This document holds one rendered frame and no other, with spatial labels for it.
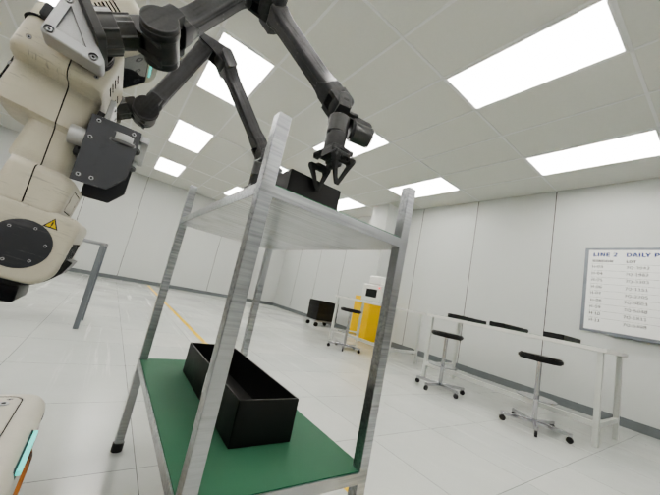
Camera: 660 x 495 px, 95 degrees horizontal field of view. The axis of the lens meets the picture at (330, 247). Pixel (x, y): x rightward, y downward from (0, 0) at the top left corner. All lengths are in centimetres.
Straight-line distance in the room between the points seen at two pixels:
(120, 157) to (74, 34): 24
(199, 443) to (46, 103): 80
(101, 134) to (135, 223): 927
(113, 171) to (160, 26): 33
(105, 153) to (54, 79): 20
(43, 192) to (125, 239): 923
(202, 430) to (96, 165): 62
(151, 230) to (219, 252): 203
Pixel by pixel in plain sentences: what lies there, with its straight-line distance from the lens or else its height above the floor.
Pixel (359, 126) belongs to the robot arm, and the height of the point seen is 122.
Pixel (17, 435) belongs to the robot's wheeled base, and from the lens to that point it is 114.
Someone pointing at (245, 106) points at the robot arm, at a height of 142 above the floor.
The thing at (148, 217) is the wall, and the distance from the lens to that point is 1019.
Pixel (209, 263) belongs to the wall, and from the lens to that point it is 1043.
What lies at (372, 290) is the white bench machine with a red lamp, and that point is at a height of 100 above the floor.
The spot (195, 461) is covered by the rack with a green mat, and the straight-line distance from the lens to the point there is 68.
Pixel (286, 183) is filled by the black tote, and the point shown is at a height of 102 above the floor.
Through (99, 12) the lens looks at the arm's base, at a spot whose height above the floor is 120.
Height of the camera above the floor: 75
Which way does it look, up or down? 9 degrees up
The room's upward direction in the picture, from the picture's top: 12 degrees clockwise
